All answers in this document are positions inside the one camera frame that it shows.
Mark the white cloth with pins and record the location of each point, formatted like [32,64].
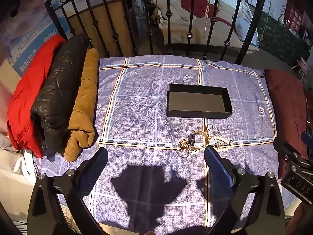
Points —
[14,161]

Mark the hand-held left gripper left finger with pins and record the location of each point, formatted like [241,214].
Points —
[95,165]

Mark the white vase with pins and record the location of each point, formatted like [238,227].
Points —
[281,19]

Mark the maroon jacket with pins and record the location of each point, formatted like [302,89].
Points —
[286,102]

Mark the red cushion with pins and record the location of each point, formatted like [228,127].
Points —
[195,2]

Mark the black iron bed frame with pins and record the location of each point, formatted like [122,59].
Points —
[168,13]

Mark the blue plaid bedsheet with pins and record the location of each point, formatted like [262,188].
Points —
[141,107]

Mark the wall poster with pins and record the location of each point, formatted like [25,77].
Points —
[27,36]

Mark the red cabinet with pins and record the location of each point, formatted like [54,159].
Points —
[296,17]

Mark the gold wrist watch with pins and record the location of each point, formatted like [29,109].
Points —
[193,138]

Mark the silver hoop earring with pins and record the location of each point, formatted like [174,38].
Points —
[212,127]

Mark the cream sofa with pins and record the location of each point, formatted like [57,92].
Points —
[176,27]

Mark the gold filigree brooch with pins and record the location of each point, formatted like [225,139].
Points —
[184,144]

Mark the pink stool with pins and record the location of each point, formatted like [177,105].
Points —
[302,66]

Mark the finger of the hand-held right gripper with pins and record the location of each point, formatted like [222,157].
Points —
[307,139]
[285,148]

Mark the tan suede jacket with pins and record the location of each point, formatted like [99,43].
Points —
[84,102]

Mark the wooden board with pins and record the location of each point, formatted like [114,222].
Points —
[117,12]

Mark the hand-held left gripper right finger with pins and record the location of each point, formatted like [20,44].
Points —
[217,166]

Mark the red puffer jacket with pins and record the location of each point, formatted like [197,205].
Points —
[27,90]

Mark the black cardboard box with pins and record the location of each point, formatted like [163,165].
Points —
[195,100]

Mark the light blue pillow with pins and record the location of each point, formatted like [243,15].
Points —
[247,31]

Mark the black puffer jacket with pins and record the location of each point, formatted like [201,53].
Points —
[58,90]

